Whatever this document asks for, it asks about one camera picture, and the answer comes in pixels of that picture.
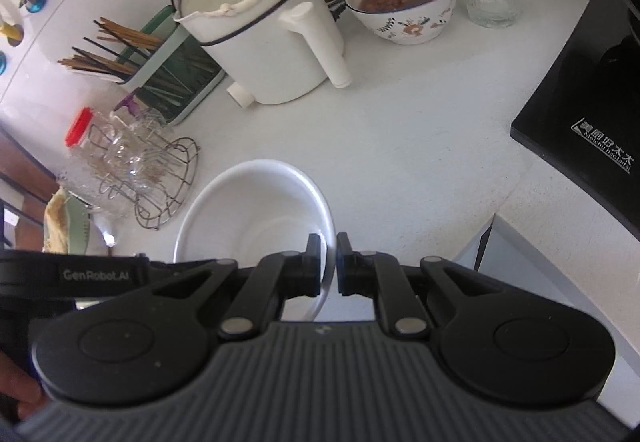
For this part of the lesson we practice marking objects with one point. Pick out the blue valve flange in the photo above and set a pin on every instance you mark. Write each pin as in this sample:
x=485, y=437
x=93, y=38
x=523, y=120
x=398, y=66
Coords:
x=34, y=0
x=2, y=64

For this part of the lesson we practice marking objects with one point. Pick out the white electric kettle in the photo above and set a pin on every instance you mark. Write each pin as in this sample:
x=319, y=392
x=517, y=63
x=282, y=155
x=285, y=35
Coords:
x=280, y=56

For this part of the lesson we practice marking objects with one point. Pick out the white ceramic bowl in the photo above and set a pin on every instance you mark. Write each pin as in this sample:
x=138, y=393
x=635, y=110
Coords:
x=250, y=222

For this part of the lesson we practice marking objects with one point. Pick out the red-lid glass jar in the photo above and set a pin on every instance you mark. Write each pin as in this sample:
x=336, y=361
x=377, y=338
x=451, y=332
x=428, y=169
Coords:
x=80, y=127

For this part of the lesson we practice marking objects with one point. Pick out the green chopstick holder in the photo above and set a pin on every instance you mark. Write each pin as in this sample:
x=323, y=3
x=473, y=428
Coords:
x=170, y=81

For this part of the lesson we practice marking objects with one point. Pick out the person's left hand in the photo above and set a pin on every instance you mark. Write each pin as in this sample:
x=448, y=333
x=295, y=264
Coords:
x=20, y=387

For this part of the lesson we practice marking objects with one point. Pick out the dark brown cutting board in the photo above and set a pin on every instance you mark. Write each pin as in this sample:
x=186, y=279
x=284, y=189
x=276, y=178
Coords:
x=20, y=171

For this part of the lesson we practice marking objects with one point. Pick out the bundle of chopsticks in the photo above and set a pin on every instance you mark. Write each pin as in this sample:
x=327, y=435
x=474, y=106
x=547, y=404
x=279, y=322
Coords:
x=127, y=32

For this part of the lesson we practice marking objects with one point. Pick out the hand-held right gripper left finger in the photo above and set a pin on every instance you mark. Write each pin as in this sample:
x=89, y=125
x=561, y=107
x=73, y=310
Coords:
x=312, y=267

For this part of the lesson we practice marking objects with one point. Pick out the black induction cooker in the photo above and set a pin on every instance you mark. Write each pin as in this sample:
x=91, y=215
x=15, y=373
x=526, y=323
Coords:
x=590, y=111

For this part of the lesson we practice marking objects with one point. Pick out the green square basket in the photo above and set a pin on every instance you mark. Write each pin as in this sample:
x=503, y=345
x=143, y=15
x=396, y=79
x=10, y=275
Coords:
x=77, y=222

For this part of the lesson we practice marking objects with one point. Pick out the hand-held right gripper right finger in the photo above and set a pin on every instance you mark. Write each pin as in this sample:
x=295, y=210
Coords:
x=343, y=267

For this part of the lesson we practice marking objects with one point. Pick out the dried noodles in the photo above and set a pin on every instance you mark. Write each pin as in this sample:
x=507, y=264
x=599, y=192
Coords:
x=54, y=227

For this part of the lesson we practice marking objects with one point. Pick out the patterned bowl of soup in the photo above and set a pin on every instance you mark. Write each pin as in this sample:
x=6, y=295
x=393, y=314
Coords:
x=410, y=19

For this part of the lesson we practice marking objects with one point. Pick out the clear drinking glass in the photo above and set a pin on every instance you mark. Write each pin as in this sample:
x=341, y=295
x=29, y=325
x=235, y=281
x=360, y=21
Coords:
x=151, y=171
x=125, y=164
x=147, y=127

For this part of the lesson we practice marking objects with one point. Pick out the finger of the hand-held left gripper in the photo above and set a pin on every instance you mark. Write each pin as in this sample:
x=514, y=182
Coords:
x=159, y=267

